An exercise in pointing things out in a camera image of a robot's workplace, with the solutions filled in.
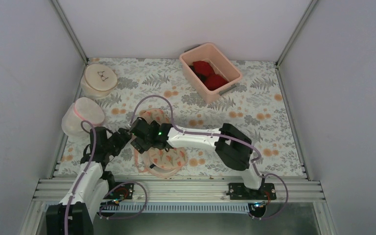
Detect floral peach mesh laundry bag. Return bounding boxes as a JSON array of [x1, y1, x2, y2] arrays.
[[134, 109, 187, 178]]

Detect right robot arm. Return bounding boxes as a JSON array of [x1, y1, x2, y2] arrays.
[[130, 117, 265, 199]]

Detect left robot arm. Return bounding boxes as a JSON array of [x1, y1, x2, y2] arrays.
[[46, 126, 132, 235]]

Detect white pink-trimmed mesh laundry bag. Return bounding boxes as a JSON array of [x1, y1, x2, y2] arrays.
[[61, 97, 105, 138]]

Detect beige round mesh laundry bag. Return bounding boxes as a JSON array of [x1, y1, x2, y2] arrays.
[[80, 64, 118, 98]]

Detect red bra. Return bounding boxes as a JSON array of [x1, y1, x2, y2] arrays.
[[189, 61, 229, 91]]

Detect pink plastic bin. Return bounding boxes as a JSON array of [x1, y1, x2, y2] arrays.
[[179, 43, 243, 104]]

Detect floral patterned table mat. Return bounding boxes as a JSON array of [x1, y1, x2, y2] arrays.
[[56, 58, 304, 178]]

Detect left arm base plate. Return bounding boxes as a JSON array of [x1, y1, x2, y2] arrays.
[[104, 182, 134, 200]]

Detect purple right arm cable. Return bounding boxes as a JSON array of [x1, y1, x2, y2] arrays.
[[129, 94, 289, 221]]

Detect aluminium front rail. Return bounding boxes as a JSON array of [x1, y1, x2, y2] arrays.
[[33, 177, 326, 203]]

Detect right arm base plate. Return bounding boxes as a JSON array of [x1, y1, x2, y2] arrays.
[[226, 183, 277, 200]]

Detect aluminium frame post left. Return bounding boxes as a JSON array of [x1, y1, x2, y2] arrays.
[[50, 0, 89, 64]]

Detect aluminium frame post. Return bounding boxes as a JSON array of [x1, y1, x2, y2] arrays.
[[50, 0, 89, 64], [275, 0, 319, 68]]

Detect aluminium frame post right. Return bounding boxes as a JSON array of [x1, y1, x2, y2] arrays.
[[275, 0, 319, 68]]

